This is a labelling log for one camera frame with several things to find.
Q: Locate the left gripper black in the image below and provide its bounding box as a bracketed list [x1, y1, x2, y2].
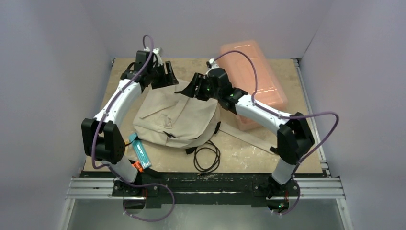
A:
[148, 61, 178, 90]

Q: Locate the black usb cable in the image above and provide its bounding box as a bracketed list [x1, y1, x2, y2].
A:
[193, 140, 221, 173]

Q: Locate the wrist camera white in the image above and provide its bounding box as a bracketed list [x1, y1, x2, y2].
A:
[205, 58, 219, 75]
[144, 47, 163, 67]

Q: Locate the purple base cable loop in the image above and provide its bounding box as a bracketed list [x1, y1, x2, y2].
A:
[123, 183, 176, 222]

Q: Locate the black aluminium base frame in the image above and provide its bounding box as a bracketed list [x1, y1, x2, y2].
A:
[67, 172, 345, 211]

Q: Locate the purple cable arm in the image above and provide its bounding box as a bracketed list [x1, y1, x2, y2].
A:
[212, 50, 340, 217]
[91, 34, 155, 185]

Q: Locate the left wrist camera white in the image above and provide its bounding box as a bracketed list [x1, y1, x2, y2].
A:
[144, 47, 163, 67]

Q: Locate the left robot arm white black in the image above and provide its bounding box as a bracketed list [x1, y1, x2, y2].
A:
[81, 47, 179, 196]

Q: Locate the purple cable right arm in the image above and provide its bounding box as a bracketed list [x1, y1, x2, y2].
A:
[212, 50, 340, 217]

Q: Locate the orange translucent plastic box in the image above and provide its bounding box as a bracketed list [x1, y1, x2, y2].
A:
[216, 40, 288, 112]

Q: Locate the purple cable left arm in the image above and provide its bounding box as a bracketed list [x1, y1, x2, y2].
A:
[91, 34, 155, 185]

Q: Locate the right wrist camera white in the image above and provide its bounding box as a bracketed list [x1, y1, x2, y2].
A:
[205, 58, 219, 75]

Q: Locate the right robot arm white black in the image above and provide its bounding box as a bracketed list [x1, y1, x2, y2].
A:
[179, 68, 315, 195]

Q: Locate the beige backpack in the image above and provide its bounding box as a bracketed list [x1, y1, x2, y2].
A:
[132, 78, 279, 156]

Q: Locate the orange small clip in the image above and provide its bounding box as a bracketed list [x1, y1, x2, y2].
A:
[132, 161, 144, 173]

